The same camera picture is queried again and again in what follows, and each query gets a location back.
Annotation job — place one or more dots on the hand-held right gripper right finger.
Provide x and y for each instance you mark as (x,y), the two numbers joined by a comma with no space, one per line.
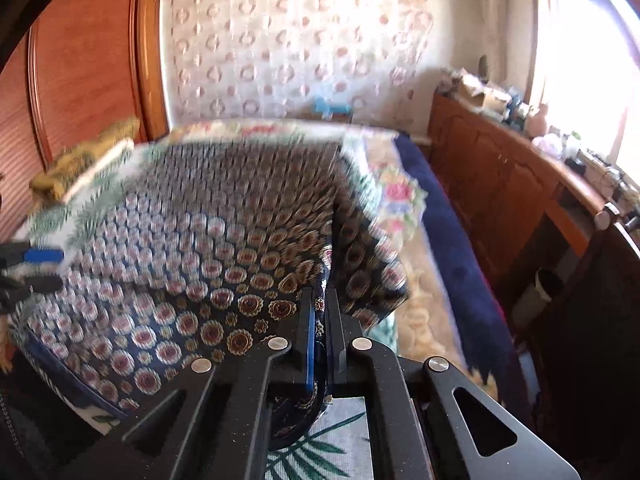
(345,360)

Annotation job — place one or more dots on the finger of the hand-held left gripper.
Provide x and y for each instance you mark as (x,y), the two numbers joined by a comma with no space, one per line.
(42,286)
(45,256)

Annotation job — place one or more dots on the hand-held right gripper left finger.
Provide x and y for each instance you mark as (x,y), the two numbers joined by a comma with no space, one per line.
(310,350)

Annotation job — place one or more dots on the navy medallion-print garment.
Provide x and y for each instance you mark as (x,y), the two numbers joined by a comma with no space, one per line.
(225,260)

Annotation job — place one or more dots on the leaf-print bed sheet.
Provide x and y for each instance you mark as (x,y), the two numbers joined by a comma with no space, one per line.
(320,440)

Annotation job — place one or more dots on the olive patterned cloth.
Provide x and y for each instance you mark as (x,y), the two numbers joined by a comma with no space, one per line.
(85,160)

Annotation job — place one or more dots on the dark cloth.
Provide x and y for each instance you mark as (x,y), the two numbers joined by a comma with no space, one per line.
(35,420)

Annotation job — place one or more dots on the wooden wardrobe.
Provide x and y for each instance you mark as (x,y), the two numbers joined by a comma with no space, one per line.
(85,70)

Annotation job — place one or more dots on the white waste bin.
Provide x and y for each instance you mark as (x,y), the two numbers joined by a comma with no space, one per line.
(531,292)

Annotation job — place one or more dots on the long wooden cabinet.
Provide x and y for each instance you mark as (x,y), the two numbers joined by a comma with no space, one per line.
(500,185)

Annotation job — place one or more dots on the small box with blue bag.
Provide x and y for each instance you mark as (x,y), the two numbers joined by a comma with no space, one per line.
(331,108)

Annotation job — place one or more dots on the black chair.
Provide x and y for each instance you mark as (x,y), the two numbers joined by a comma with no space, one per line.
(595,335)

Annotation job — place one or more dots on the open cardboard box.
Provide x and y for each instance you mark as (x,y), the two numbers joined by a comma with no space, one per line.
(482,92)

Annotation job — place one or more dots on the circle-patterned sheer curtain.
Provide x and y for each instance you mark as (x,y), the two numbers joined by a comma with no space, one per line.
(300,45)

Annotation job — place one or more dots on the pink ceramic vase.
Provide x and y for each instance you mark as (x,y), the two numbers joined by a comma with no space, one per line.
(537,120)

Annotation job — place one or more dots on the white electronic devices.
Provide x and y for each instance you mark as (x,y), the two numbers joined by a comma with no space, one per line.
(602,175)

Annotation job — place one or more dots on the dark oval vase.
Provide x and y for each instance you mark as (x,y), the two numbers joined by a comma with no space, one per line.
(483,66)

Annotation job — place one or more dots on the bright window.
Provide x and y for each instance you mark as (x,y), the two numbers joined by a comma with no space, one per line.
(585,60)

